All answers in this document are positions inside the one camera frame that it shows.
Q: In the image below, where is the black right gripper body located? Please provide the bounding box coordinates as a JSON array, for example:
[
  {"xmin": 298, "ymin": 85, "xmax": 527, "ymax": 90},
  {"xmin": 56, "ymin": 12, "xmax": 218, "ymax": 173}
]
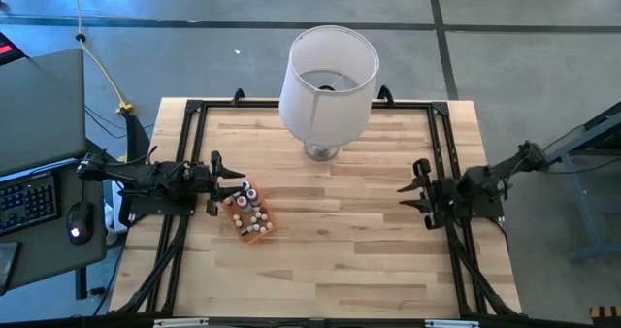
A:
[{"xmin": 429, "ymin": 177, "xmax": 460, "ymax": 220}]

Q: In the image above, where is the dark grey side desk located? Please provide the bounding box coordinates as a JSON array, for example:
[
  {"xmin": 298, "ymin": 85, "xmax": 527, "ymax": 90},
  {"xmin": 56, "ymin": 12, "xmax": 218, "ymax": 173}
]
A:
[{"xmin": 0, "ymin": 155, "xmax": 109, "ymax": 300}]

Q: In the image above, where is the silver bracket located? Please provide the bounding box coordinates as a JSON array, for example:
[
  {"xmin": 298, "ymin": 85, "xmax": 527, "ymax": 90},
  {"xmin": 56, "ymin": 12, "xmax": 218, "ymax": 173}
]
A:
[
  {"xmin": 153, "ymin": 317, "xmax": 211, "ymax": 328},
  {"xmin": 425, "ymin": 319, "xmax": 481, "ymax": 328}
]

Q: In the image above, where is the thin black floor cable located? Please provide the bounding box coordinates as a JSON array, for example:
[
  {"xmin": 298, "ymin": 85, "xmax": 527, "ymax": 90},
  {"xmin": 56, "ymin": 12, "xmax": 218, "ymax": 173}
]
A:
[{"xmin": 84, "ymin": 106, "xmax": 156, "ymax": 140}]

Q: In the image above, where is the blue grey metal cart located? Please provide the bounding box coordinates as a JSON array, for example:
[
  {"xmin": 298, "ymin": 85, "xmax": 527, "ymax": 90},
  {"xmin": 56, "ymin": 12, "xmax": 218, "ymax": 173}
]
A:
[{"xmin": 545, "ymin": 101, "xmax": 621, "ymax": 264}]

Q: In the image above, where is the black device red light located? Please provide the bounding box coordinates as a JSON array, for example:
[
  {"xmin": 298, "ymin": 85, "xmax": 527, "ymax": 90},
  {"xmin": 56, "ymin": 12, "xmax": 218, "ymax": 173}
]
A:
[{"xmin": 0, "ymin": 30, "xmax": 28, "ymax": 67}]

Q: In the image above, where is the grey monitor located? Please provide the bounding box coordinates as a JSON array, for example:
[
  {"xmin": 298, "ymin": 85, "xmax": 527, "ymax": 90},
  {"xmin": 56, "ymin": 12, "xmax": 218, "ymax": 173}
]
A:
[{"xmin": 0, "ymin": 49, "xmax": 87, "ymax": 177}]

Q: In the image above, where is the yellow power cable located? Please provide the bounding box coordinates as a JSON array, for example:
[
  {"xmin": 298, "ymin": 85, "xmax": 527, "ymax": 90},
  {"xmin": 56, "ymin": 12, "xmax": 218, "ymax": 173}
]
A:
[{"xmin": 62, "ymin": 0, "xmax": 135, "ymax": 116}]

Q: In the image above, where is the black tablet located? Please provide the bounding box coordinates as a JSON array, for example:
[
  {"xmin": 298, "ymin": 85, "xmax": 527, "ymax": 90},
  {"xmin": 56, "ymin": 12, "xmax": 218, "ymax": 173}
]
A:
[{"xmin": 0, "ymin": 241, "xmax": 21, "ymax": 296}]

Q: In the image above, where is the orange plastic tray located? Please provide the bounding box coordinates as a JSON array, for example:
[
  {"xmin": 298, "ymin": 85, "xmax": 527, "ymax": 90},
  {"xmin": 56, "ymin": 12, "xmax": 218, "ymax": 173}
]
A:
[{"xmin": 218, "ymin": 180, "xmax": 279, "ymax": 246}]

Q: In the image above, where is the black computer mouse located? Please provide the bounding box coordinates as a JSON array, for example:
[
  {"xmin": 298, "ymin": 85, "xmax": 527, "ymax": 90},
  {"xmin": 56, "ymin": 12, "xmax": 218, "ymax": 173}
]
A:
[{"xmin": 66, "ymin": 200, "xmax": 95, "ymax": 246}]

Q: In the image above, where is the black aluminium table frame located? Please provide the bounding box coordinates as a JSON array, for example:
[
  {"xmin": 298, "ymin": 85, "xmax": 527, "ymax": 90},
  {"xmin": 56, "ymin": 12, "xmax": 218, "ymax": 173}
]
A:
[{"xmin": 109, "ymin": 85, "xmax": 523, "ymax": 328}]

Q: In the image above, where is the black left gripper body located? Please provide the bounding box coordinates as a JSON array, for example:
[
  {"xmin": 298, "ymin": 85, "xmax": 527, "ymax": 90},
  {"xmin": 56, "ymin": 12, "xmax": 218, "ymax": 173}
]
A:
[{"xmin": 181, "ymin": 161, "xmax": 215, "ymax": 204}]

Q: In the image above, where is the striped wooden block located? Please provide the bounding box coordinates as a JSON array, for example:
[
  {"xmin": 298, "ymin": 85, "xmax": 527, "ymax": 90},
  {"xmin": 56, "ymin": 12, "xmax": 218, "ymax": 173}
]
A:
[{"xmin": 589, "ymin": 306, "xmax": 621, "ymax": 322}]

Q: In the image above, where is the silver table lamp white shade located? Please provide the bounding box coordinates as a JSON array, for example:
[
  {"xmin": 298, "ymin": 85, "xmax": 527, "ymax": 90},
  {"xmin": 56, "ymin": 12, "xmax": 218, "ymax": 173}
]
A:
[{"xmin": 278, "ymin": 24, "xmax": 381, "ymax": 163}]

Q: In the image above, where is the black backlit keyboard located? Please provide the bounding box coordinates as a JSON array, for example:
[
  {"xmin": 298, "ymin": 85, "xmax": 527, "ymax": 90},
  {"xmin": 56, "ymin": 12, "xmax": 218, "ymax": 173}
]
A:
[{"xmin": 0, "ymin": 171, "xmax": 59, "ymax": 236}]

